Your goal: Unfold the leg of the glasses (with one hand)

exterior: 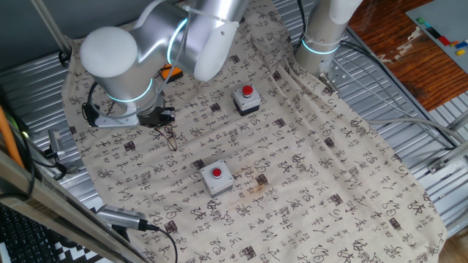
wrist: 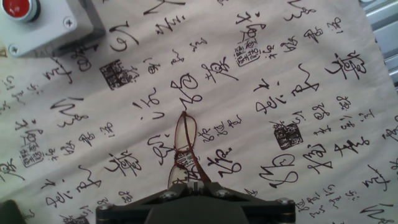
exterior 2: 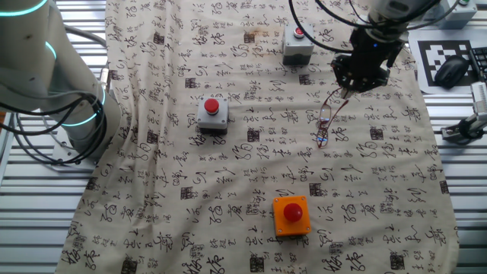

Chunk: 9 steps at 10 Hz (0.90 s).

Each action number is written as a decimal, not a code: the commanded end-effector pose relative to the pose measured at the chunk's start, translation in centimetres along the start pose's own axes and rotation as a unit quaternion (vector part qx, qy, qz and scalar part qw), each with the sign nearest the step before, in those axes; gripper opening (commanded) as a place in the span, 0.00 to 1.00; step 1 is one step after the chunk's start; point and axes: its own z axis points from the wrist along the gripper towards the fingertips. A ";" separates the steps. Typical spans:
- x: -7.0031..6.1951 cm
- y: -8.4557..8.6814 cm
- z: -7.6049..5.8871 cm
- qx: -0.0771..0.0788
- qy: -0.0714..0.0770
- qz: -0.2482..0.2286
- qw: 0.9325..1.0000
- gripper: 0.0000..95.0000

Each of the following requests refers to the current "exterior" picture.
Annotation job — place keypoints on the small silver camera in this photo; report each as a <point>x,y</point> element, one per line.
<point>56,142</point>

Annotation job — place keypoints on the grey board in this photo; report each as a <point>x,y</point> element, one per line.
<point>446,18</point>

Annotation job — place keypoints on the yellow toy brick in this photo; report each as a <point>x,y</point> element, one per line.
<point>460,52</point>

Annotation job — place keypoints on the blue toy brick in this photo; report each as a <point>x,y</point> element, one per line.
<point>462,45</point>

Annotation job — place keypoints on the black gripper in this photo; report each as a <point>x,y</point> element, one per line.
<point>153,115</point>

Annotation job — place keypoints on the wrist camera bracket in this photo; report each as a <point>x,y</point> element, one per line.
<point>113,121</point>

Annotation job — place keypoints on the dark red framed glasses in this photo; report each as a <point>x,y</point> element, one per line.
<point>172,140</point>

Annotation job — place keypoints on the thin metal pole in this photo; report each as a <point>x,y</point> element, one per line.
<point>51,27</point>

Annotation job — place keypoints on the grey box large red button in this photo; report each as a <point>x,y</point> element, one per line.
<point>252,102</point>

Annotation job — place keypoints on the black toy brick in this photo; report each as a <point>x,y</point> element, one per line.
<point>433,33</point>

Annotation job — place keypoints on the black white marker sheet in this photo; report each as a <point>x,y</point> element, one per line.
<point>73,255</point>

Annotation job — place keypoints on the grey box small red button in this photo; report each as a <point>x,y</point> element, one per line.
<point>210,182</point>

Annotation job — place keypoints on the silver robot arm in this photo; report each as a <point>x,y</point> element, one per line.
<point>117,62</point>

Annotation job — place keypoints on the aluminium profile bracket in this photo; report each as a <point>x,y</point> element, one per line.
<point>453,153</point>

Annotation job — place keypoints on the metal base plate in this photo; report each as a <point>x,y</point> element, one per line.
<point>340,75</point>

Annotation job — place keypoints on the black keyboard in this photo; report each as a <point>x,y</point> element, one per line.
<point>25,241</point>

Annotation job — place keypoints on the camera mount clamp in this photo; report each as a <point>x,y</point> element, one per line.
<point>62,168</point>

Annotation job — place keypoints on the beige calligraphy print cloth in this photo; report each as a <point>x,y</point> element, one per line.
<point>292,182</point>

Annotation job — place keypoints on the long silver camera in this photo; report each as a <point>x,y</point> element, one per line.
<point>120,217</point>

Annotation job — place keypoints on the aluminium frame beam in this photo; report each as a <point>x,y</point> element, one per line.
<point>55,204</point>

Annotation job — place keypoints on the green toy brick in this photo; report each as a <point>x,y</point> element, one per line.
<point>421,20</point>

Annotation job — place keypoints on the orange box red button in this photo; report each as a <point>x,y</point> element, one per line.
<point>172,73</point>

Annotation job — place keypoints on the orange tube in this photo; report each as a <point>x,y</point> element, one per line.
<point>9,139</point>

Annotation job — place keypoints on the red toy brick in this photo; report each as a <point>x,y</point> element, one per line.
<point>444,40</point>

